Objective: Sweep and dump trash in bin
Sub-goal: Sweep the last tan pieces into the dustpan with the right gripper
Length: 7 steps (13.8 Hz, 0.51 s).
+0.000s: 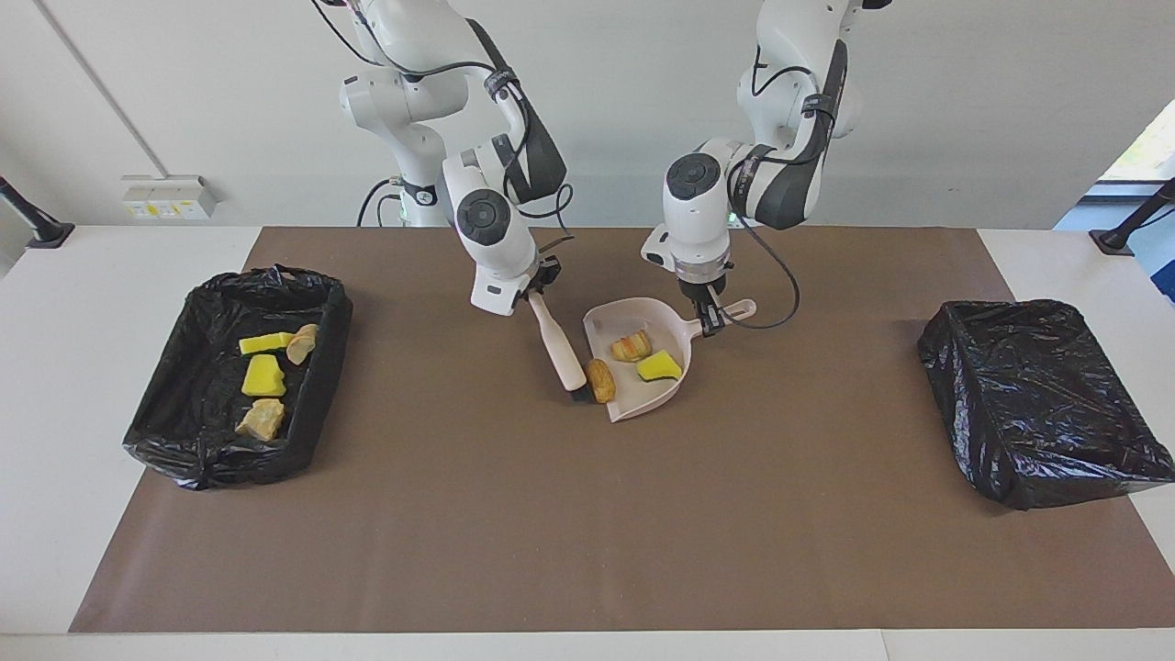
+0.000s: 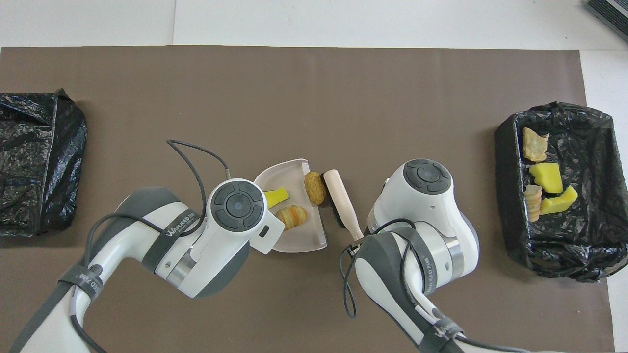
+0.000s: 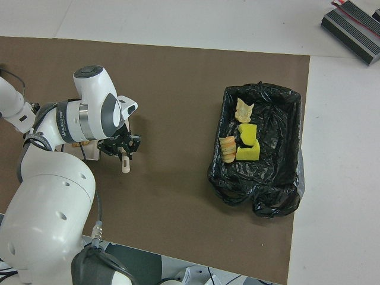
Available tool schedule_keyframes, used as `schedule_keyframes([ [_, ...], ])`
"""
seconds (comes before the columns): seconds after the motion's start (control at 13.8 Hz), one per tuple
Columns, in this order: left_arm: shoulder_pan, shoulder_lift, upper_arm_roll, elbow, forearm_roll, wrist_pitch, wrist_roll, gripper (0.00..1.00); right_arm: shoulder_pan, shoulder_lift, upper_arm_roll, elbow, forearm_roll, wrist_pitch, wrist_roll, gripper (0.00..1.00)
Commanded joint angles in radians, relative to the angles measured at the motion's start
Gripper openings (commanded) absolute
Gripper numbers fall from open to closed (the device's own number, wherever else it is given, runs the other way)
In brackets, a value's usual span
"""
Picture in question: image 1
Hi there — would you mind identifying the beige handled black bristle brush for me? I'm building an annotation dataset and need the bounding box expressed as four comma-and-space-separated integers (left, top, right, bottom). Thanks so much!
527, 292, 593, 405

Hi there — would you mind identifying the pale pink plastic dustpan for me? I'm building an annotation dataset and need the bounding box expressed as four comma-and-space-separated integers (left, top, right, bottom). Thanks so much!
582, 297, 758, 424

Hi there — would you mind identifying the squarish green yellow sponge piece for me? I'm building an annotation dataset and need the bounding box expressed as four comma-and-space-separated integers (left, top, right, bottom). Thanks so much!
241, 355, 287, 398

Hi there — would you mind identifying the black bag lined bin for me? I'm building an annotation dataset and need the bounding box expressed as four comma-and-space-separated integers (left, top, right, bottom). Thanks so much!
918, 298, 1175, 511
123, 264, 354, 490

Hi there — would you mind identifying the brown table mat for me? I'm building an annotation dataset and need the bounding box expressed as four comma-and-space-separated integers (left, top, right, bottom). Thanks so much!
69, 227, 1175, 634

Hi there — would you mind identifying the black table clamp stand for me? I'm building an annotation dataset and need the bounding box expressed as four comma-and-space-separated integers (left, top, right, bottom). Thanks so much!
1089, 176, 1175, 257
0, 174, 76, 250

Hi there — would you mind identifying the black right base cable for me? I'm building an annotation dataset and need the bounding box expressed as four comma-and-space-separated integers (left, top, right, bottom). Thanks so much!
356, 179, 405, 228

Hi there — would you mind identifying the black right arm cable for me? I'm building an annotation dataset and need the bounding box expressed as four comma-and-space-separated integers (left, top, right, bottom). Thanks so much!
310, 0, 576, 251

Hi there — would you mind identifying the white wall socket box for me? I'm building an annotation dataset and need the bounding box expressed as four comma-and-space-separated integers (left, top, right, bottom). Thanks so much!
121, 174, 221, 221

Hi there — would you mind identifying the white wall cable conduit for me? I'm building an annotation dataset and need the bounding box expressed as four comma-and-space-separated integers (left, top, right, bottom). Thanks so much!
35, 0, 171, 180

